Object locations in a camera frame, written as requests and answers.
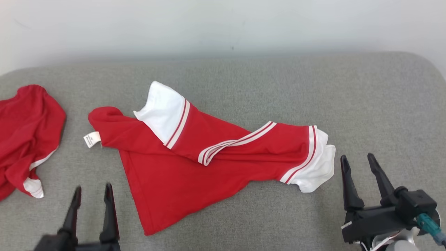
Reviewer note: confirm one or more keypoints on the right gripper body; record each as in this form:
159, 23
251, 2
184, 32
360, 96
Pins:
373, 223

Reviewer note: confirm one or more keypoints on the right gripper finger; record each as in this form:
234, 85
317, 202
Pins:
349, 191
383, 184

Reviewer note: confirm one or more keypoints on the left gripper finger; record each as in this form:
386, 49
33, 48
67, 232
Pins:
109, 219
72, 216

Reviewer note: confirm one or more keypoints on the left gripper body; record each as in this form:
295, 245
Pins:
55, 244

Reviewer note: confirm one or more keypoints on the red Bulls basketball jersey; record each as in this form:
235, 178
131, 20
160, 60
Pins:
167, 181

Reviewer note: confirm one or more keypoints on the red Bulls basketball shorts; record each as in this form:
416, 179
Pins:
24, 132

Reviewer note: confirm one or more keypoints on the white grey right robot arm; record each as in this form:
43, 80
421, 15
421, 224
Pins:
404, 245

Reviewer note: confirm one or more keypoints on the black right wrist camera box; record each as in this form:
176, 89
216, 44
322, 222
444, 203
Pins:
414, 204

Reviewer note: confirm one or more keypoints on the teal right camera connector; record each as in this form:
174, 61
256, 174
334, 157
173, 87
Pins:
427, 223

